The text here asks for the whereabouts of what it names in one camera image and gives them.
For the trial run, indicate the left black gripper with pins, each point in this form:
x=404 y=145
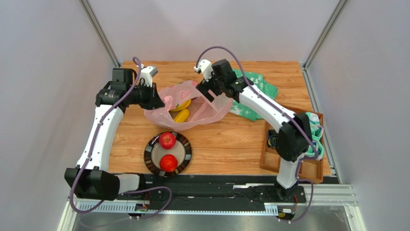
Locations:
x=154 y=101

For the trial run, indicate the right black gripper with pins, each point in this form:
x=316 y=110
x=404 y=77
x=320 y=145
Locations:
x=211 y=86

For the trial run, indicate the pink plastic bag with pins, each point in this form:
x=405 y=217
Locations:
x=202 y=111

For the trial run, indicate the yellow banana bunch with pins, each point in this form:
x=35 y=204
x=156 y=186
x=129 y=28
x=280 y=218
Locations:
x=182 y=106

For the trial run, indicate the yellow mango fruit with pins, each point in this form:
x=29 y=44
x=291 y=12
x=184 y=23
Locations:
x=182 y=116

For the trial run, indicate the red apple fruit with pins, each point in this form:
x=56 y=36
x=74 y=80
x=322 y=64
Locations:
x=167 y=140

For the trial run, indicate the red tomato fruit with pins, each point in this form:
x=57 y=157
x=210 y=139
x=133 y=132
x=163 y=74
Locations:
x=168 y=163

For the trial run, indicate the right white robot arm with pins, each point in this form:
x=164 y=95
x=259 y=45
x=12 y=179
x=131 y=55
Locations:
x=294 y=133

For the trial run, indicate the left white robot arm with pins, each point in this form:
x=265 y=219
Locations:
x=90 y=178

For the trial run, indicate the dark round plate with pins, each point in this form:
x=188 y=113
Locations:
x=154 y=152

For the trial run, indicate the green white cloth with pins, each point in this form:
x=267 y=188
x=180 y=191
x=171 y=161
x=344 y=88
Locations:
x=246 y=108

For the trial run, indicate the teal white sock upper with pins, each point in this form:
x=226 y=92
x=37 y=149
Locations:
x=316 y=127

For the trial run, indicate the teal white sock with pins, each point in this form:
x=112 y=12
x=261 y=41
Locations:
x=316 y=127
x=318 y=150

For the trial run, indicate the teal white sock lower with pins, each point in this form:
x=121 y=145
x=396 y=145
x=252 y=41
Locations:
x=318 y=150

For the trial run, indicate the wooden compartment tray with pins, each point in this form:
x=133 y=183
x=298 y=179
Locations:
x=271 y=161

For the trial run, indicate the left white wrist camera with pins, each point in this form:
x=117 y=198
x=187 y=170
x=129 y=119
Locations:
x=146 y=76

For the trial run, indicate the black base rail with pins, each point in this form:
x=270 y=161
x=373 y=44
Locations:
x=213 y=193

